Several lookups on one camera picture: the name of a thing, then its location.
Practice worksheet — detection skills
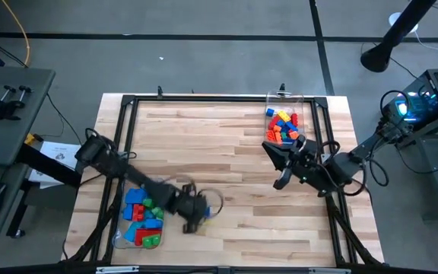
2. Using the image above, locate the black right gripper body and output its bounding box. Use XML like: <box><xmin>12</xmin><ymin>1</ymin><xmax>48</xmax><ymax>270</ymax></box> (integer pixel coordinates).
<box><xmin>290</xmin><ymin>139</ymin><xmax>321</xmax><ymax>183</ymax></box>

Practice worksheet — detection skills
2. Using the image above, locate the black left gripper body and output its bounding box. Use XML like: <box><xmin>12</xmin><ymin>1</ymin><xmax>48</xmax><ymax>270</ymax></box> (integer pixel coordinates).
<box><xmin>167</xmin><ymin>182</ymin><xmax>207</xmax><ymax>234</ymax></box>

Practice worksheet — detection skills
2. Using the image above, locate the large red block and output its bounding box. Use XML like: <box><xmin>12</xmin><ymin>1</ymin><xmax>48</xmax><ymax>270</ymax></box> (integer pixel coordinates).
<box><xmin>134</xmin><ymin>228</ymin><xmax>163</xmax><ymax>247</ymax></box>
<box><xmin>132</xmin><ymin>202</ymin><xmax>146</xmax><ymax>223</ymax></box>

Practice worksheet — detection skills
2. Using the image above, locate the clear plastic bin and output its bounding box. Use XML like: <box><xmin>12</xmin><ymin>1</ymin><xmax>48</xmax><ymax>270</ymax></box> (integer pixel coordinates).
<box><xmin>265</xmin><ymin>90</ymin><xmax>306</xmax><ymax>148</ymax></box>
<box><xmin>112</xmin><ymin>177</ymin><xmax>168</xmax><ymax>250</ymax></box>

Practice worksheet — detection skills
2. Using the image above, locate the desktop computer with lights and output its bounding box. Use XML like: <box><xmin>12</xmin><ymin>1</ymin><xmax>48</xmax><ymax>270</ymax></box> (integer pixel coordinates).
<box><xmin>381</xmin><ymin>67</ymin><xmax>438</xmax><ymax>127</ymax></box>

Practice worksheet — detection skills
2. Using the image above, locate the white paper sheet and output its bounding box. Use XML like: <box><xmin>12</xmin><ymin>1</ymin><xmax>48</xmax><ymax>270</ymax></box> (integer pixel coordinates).
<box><xmin>27</xmin><ymin>140</ymin><xmax>84</xmax><ymax>190</ymax></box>

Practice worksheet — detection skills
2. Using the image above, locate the black stand pole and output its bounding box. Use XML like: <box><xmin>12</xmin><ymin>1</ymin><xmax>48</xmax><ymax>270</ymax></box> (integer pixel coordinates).
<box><xmin>360</xmin><ymin>0</ymin><xmax>438</xmax><ymax>74</ymax></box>

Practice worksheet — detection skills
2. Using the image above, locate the white round base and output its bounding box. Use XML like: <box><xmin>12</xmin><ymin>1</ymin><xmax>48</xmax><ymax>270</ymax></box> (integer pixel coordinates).
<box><xmin>389</xmin><ymin>11</ymin><xmax>420</xmax><ymax>35</ymax></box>

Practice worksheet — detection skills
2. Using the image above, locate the black desk clamp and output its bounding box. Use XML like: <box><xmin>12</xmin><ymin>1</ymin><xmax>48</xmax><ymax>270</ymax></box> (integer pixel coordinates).
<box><xmin>0</xmin><ymin>84</ymin><xmax>34</xmax><ymax>122</ymax></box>

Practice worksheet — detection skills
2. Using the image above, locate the black metal table frame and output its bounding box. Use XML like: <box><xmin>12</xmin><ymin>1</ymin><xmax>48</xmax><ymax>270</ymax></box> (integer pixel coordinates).
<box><xmin>62</xmin><ymin>93</ymin><xmax>386</xmax><ymax>269</ymax></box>

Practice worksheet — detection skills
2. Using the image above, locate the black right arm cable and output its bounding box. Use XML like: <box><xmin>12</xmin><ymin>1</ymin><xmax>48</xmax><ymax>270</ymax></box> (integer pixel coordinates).
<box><xmin>319</xmin><ymin>89</ymin><xmax>411</xmax><ymax>188</ymax></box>

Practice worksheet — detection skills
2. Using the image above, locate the silver bracket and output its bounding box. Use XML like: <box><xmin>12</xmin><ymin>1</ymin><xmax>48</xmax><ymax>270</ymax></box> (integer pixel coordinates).
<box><xmin>95</xmin><ymin>266</ymin><xmax>141</xmax><ymax>274</ymax></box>
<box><xmin>307</xmin><ymin>267</ymin><xmax>352</xmax><ymax>274</ymax></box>

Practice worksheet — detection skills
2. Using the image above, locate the yellow cable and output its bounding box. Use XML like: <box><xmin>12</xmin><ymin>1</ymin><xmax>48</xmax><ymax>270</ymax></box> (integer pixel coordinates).
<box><xmin>0</xmin><ymin>0</ymin><xmax>31</xmax><ymax>68</ymax></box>

